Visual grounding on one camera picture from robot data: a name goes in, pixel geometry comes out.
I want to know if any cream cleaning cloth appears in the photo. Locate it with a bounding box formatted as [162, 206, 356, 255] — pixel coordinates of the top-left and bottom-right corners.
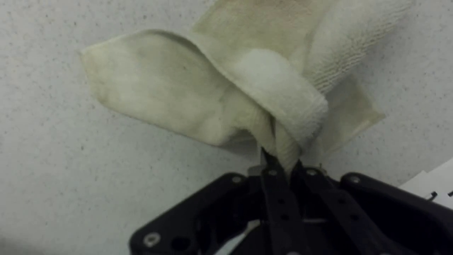
[80, 0, 417, 175]

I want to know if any white printed paper sheet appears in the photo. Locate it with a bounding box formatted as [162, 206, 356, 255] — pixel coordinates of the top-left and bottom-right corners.
[400, 158, 453, 210]

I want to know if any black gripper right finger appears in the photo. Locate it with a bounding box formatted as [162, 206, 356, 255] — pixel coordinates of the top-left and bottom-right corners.
[289, 161, 453, 255]

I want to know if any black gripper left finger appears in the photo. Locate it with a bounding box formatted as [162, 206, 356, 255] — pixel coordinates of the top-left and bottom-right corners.
[129, 148, 309, 255]

